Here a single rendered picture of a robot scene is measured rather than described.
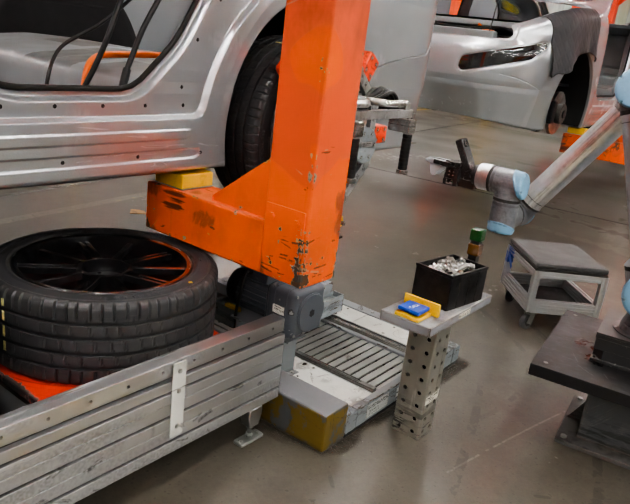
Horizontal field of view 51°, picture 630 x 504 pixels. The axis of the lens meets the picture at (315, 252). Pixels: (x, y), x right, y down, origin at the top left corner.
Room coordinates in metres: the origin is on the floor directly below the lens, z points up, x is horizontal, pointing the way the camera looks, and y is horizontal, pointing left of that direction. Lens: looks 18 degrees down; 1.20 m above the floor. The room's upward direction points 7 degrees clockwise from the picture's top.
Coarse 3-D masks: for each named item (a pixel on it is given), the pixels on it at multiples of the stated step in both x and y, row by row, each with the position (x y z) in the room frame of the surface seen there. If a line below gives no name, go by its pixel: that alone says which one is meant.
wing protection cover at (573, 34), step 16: (544, 16) 4.80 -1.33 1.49; (560, 16) 4.81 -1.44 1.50; (576, 16) 4.89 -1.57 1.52; (592, 16) 5.12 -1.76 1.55; (560, 32) 4.77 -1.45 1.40; (576, 32) 4.88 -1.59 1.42; (592, 32) 5.12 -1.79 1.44; (560, 48) 4.77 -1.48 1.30; (576, 48) 4.89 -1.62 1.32; (592, 48) 5.15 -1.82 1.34; (560, 64) 4.78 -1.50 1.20
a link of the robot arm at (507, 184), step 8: (496, 168) 2.22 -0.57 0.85; (504, 168) 2.22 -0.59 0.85; (488, 176) 2.21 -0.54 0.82; (496, 176) 2.20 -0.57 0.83; (504, 176) 2.18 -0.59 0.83; (512, 176) 2.17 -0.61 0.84; (520, 176) 2.16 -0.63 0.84; (528, 176) 2.19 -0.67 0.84; (488, 184) 2.21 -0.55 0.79; (496, 184) 2.19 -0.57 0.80; (504, 184) 2.17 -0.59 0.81; (512, 184) 2.16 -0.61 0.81; (520, 184) 2.15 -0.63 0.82; (528, 184) 2.20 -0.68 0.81; (496, 192) 2.19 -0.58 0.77; (504, 192) 2.17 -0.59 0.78; (512, 192) 2.16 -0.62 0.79; (520, 192) 2.15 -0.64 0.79; (512, 200) 2.16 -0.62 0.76; (520, 200) 2.19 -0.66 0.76
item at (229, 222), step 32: (160, 192) 2.09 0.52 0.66; (192, 192) 2.05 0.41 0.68; (224, 192) 1.95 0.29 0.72; (256, 192) 1.88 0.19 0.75; (160, 224) 2.09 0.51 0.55; (192, 224) 2.00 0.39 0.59; (224, 224) 1.92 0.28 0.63; (256, 224) 1.84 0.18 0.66; (224, 256) 1.91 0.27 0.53; (256, 256) 1.84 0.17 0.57
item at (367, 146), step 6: (366, 132) 2.34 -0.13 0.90; (372, 132) 2.36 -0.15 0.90; (360, 138) 2.31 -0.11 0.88; (366, 138) 2.34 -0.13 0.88; (372, 138) 2.37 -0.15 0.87; (360, 144) 2.31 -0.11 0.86; (366, 144) 2.35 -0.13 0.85; (372, 144) 2.38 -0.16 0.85; (360, 150) 2.32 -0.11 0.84; (366, 150) 2.35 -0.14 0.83; (372, 150) 2.38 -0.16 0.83; (360, 156) 2.32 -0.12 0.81; (366, 156) 2.35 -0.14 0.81; (360, 162) 2.33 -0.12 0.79
